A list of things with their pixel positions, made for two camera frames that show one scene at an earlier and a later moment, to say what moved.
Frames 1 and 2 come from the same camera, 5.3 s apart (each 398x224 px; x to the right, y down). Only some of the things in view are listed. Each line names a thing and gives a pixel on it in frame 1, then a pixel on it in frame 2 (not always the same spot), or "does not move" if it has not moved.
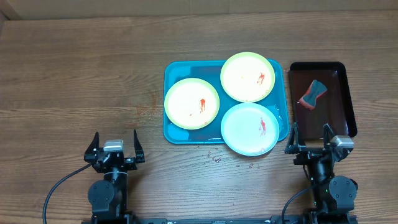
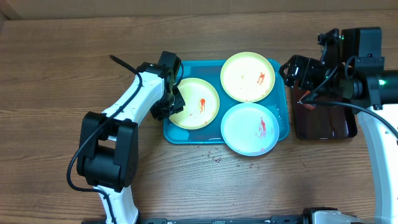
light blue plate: [250, 129] does not move
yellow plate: [191, 103] does not move
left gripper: [132, 163] to [180, 103]
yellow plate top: [247, 77] does not move
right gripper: [310, 155] to [305, 73]
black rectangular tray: [321, 94] does not move
